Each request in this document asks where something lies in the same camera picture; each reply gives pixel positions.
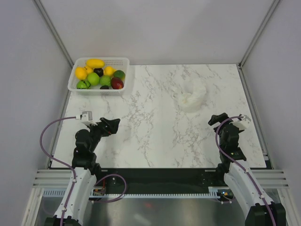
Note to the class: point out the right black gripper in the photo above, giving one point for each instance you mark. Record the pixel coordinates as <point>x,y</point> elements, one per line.
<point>215,118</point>

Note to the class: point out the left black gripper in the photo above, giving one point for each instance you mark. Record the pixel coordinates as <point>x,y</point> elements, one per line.
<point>111,127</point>

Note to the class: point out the white lemon-print plastic bag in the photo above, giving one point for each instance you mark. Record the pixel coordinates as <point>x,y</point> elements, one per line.
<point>190,98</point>

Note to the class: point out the dark brown fake fruit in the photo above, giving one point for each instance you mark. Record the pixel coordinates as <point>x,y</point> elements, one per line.
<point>104,87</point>

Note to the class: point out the dark red fake apple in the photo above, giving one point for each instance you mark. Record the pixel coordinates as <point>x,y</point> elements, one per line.
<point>117,83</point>

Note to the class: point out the large green fake apple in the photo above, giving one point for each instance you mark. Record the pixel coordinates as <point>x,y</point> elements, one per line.
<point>93,79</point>

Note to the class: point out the green red fake mango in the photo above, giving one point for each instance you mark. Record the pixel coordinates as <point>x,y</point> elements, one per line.
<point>119,74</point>

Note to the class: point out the yellow fake orange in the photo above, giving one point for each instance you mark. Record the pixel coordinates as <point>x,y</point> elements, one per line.
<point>109,71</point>

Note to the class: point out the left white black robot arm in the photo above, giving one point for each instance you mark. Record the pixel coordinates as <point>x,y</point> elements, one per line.
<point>85,171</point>

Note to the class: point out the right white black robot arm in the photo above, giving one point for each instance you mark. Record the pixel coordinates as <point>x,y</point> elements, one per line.
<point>258,208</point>

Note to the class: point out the green fake guava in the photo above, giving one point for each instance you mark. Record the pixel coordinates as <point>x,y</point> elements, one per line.
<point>105,80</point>

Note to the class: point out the green black-striped fake fruit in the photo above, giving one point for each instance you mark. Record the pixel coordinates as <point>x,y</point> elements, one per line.
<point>83,85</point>

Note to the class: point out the dark purple fake fruit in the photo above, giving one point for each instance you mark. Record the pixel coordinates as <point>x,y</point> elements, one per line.
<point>98,71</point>

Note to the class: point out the small yellow fake lemon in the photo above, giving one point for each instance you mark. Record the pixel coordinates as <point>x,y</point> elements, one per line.
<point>88,69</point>

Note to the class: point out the large yellow fake lemon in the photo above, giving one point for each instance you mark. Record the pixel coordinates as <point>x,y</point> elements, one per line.
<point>80,73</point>

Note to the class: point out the yellow fake mango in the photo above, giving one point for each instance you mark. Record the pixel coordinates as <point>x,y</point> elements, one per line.
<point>95,63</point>

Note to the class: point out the white plastic fruit basket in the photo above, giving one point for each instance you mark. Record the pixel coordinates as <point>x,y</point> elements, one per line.
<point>117,63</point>

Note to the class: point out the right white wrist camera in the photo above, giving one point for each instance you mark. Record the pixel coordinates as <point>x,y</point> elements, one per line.
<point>242,123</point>

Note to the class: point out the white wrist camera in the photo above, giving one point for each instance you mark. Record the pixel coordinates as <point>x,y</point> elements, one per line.
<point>86,118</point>
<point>242,123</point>

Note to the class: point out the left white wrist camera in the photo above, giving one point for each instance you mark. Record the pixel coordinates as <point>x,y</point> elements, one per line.
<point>86,118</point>

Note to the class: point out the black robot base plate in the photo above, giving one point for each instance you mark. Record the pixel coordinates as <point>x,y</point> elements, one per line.
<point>161,180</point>

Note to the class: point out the white slotted cable duct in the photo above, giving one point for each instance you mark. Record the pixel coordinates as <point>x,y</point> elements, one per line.
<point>211,194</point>

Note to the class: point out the right aluminium frame post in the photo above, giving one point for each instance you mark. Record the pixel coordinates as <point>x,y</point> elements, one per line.
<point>263,24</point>

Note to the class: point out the aluminium frame post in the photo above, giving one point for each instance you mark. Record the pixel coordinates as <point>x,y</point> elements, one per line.
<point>46,18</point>
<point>263,24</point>

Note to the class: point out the left aluminium frame post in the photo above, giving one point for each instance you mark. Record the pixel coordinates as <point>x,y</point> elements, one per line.
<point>46,18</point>

